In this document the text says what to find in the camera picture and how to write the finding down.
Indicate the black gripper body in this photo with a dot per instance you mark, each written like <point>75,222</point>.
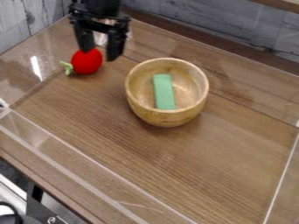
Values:
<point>97,15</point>

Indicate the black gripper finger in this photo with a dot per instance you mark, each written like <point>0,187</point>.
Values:
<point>116,39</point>
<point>84,37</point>

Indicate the red plush fruit green stem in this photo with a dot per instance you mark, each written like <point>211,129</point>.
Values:
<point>84,62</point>

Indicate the light wooden bowl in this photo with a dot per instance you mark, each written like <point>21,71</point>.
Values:
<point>191,88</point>

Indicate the green rectangular block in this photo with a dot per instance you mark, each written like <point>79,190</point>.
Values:
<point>163,92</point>

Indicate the clear acrylic table barrier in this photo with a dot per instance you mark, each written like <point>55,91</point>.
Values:
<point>123,172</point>

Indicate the black metal table frame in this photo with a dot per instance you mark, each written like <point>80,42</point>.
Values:
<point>45,209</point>

